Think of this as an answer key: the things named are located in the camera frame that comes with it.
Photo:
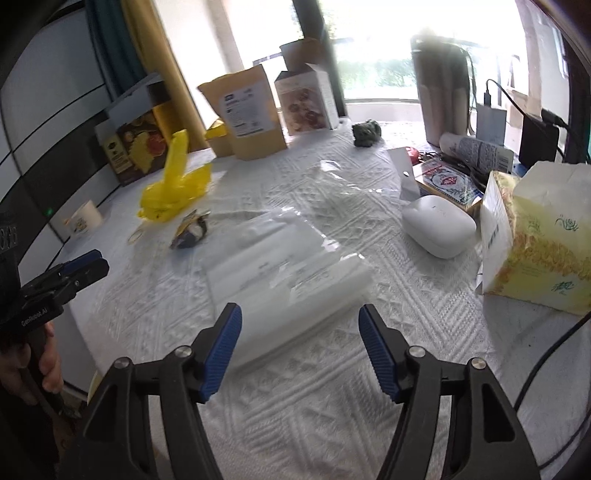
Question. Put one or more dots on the white food picture box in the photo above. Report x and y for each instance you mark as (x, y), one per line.
(307, 101)

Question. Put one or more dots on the white cartoon mug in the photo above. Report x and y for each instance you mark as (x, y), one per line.
(83, 218)

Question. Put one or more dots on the rolled printed paper tube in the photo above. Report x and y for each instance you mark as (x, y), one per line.
(478, 151)

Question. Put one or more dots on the dark cracker box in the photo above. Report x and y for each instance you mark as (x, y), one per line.
(136, 145)

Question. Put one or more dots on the small red object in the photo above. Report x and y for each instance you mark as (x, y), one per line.
(414, 156)

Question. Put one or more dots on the crumpled clear plastic film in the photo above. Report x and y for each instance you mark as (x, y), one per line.
(344, 184)

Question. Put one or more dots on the white power bank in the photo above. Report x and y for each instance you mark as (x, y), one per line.
(491, 123)

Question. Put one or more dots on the person's left hand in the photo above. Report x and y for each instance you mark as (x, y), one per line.
(48, 364)

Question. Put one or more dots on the yellow curtain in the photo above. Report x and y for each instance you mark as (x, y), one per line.
(157, 46)

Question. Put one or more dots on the yellow plastic bag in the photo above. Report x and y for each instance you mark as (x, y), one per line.
(178, 184)

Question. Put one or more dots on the brown cardboard box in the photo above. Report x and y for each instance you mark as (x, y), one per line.
(300, 51)

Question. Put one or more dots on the dark green crumpled object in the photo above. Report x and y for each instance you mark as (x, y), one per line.
(367, 133)

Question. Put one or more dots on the white rounded case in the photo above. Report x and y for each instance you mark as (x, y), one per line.
(438, 226)

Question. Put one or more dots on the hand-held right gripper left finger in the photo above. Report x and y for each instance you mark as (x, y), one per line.
(222, 355)

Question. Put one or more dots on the white card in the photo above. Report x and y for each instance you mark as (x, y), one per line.
(402, 173)

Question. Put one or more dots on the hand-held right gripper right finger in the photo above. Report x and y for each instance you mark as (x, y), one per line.
(382, 355)

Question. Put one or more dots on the white lace tablecloth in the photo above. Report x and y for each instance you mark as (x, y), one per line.
(300, 415)

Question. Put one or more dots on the brown kraft stand-up pouch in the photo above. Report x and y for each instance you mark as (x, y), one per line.
(251, 115)

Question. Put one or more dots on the small open kraft box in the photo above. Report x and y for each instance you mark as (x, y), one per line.
(219, 141)

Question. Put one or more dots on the red patterned card box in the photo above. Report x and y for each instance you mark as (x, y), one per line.
(443, 183)

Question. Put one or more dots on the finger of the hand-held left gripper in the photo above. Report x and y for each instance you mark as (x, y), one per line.
(87, 273)
(78, 261)

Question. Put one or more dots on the dark crumpled snack wrapper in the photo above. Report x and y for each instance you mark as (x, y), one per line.
(190, 229)

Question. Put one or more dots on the tan rubber band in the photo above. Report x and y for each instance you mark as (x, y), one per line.
(130, 236)

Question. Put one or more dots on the sliding glass door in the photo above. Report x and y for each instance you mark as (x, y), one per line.
(318, 46)

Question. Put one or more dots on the black white panelled wardrobe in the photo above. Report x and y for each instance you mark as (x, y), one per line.
(41, 92)

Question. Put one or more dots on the black power adapter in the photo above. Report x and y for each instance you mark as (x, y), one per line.
(538, 141)

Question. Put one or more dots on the steel thermos bottle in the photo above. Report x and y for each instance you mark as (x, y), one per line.
(438, 92)

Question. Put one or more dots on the clear plastic packaging bag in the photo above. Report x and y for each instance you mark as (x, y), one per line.
(281, 270)

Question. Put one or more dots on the teal curtain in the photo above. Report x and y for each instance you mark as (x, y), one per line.
(111, 37)

